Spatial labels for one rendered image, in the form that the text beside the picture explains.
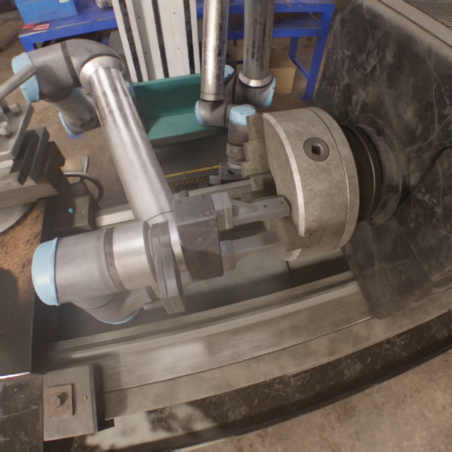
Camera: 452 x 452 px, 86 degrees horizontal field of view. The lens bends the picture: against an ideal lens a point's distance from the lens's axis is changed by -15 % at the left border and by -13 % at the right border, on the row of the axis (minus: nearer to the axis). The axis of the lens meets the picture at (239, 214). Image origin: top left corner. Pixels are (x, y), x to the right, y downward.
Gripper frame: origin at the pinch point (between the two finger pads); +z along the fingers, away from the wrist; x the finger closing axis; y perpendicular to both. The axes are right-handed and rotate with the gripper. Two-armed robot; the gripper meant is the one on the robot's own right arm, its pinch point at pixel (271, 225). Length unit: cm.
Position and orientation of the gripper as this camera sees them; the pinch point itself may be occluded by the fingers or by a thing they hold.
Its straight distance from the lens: 41.2
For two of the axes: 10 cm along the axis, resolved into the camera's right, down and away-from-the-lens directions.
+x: 0.3, 7.1, 7.0
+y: -2.6, -6.7, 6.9
